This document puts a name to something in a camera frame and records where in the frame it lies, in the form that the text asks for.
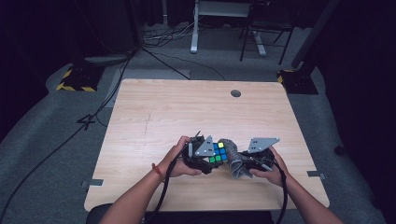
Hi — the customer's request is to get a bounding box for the white desk frame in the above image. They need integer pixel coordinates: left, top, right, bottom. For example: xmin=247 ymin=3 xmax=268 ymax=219
xmin=190 ymin=0 xmax=268 ymax=57

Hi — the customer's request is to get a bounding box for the grey tape strip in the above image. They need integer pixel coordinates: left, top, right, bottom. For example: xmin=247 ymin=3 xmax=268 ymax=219
xmin=305 ymin=170 xmax=327 ymax=181
xmin=80 ymin=178 xmax=105 ymax=189

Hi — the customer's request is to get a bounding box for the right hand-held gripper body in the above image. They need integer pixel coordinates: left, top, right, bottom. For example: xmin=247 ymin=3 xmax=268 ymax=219
xmin=243 ymin=136 xmax=281 ymax=172

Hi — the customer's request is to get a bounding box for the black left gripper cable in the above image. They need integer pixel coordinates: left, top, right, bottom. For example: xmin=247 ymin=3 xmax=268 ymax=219
xmin=148 ymin=142 xmax=192 ymax=224

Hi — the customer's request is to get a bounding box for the person's dark clothing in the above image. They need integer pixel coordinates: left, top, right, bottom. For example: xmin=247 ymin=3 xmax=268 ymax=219
xmin=144 ymin=211 xmax=276 ymax=224

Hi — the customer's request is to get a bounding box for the person's left hand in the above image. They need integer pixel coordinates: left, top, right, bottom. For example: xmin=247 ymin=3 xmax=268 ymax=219
xmin=162 ymin=135 xmax=204 ymax=178

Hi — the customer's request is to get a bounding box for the flat grey stand foot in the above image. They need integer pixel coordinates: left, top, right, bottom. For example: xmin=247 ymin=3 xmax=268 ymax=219
xmin=83 ymin=53 xmax=133 ymax=65

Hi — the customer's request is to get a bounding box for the long black floor cable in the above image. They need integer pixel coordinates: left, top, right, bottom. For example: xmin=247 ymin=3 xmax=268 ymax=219
xmin=0 ymin=50 xmax=136 ymax=222

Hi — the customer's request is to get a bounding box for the grey terry cloth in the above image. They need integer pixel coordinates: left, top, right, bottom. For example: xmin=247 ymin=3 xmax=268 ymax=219
xmin=217 ymin=138 xmax=254 ymax=180

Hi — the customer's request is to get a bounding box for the red wrist band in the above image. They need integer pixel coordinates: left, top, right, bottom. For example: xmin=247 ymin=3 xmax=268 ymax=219
xmin=150 ymin=162 xmax=165 ymax=183

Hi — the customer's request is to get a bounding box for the multicoloured puzzle cube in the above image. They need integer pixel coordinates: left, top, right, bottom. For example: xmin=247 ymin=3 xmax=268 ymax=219
xmin=208 ymin=142 xmax=229 ymax=164

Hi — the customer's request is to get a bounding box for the black yellow striped stand base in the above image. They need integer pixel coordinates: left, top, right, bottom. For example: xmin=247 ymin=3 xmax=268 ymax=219
xmin=276 ymin=68 xmax=319 ymax=95
xmin=56 ymin=63 xmax=106 ymax=93

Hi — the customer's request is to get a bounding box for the black metal chair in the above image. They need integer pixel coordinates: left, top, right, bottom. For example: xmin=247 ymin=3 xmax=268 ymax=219
xmin=239 ymin=0 xmax=295 ymax=66

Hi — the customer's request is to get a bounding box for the bundle of floor cables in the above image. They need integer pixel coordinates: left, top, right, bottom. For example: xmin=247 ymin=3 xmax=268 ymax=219
xmin=142 ymin=19 xmax=205 ymax=49

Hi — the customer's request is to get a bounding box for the black round stool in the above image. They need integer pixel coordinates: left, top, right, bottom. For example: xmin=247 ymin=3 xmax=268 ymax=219
xmin=85 ymin=203 xmax=114 ymax=224

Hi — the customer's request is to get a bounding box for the slanted dark metal post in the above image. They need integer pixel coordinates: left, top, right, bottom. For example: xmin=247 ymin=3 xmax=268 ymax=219
xmin=290 ymin=0 xmax=341 ymax=69

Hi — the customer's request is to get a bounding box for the thin black floor cable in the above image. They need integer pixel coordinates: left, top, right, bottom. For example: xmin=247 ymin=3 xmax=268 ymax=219
xmin=141 ymin=47 xmax=227 ymax=82

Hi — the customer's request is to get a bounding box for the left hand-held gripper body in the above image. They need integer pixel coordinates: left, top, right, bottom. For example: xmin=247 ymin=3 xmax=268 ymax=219
xmin=182 ymin=133 xmax=216 ymax=175

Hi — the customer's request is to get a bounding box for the person's right hand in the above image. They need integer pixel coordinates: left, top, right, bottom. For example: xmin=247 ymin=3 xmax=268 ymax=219
xmin=250 ymin=147 xmax=289 ymax=188

